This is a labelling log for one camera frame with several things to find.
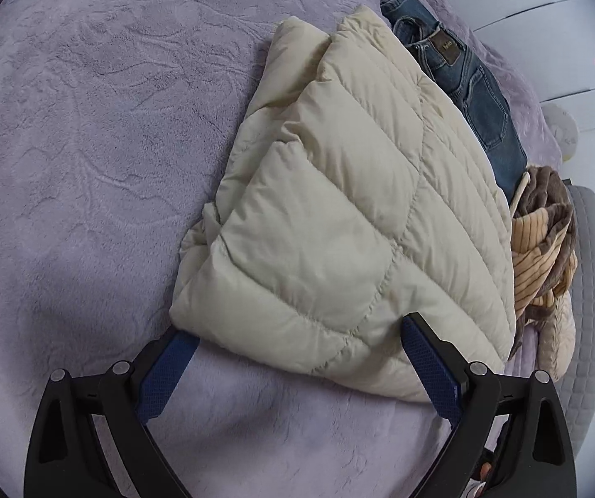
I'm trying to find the brown striped fleece robe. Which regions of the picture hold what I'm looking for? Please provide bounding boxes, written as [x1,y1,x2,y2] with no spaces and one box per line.
[507,165,578,325]

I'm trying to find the cream quilted cushion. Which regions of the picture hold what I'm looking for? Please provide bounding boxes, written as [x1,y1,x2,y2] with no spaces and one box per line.
[528,290,577,381]

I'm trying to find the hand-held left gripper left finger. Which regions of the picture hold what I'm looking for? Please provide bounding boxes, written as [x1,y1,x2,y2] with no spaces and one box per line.
[23,328,201,498]

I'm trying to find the blue denim jeans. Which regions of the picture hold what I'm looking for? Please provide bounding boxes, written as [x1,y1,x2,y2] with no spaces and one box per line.
[380,0,529,200]

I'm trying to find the white wardrobe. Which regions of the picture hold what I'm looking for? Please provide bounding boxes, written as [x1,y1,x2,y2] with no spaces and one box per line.
[414,0,595,115]

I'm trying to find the floral round pillow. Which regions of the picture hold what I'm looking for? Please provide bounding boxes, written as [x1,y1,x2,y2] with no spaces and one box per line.
[541,103,578,161]

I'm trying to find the purple plush blanket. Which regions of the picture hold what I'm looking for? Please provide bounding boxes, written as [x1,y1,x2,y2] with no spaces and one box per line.
[0,0,563,498]

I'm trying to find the cream quilted puffer jacket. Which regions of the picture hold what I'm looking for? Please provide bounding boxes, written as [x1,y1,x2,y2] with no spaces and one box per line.
[169,6,517,404]

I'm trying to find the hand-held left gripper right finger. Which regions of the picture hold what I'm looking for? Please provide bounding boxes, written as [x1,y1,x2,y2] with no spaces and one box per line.
[400,312,578,498]

